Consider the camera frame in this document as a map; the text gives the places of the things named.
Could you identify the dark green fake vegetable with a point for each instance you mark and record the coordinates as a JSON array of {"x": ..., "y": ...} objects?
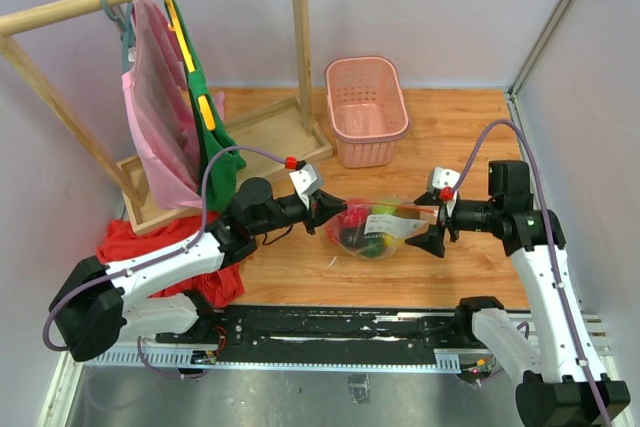
[{"x": 375, "y": 249}]

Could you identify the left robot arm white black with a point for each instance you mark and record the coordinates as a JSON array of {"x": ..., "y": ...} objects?
[{"x": 99, "y": 303}]

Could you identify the pink plastic basket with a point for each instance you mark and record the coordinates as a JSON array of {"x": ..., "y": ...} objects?
[{"x": 366, "y": 110}]

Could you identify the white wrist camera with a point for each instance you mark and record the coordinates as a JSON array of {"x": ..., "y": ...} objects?
[
  {"x": 306, "y": 181},
  {"x": 441, "y": 185}
]

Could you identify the pink hanging garment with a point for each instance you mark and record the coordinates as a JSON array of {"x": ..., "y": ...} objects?
[{"x": 161, "y": 121}]

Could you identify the green hanging garment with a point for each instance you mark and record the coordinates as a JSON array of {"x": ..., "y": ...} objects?
[{"x": 222, "y": 180}]

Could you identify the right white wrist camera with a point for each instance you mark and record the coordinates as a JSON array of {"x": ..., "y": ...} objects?
[{"x": 441, "y": 185}]

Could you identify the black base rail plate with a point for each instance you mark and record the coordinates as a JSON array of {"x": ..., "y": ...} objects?
[{"x": 328, "y": 333}]

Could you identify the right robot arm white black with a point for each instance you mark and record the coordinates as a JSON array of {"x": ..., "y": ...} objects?
[{"x": 560, "y": 380}]

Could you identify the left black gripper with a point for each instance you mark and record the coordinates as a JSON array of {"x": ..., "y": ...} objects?
[{"x": 322, "y": 207}]

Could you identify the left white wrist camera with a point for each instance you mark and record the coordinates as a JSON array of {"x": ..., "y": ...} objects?
[{"x": 306, "y": 181}]

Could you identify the clear zip top bag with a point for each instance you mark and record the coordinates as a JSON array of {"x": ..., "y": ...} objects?
[{"x": 409, "y": 220}]

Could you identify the teal clothes hanger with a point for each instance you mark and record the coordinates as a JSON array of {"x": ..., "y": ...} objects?
[{"x": 126, "y": 29}]

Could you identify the yellow clothes hanger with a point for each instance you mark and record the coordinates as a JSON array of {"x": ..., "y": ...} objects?
[{"x": 175, "y": 26}]

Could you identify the red fake pepper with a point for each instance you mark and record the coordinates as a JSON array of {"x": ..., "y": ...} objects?
[{"x": 353, "y": 218}]

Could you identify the grey slotted cable duct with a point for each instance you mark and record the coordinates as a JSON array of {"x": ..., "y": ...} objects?
[{"x": 201, "y": 360}]

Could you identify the crumpled red cloth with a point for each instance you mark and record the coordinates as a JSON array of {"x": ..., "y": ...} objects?
[{"x": 219, "y": 288}]

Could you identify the wooden clothes rack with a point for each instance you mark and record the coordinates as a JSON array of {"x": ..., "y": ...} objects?
[{"x": 284, "y": 127}]

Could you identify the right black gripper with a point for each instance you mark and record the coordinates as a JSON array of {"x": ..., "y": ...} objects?
[{"x": 432, "y": 239}]

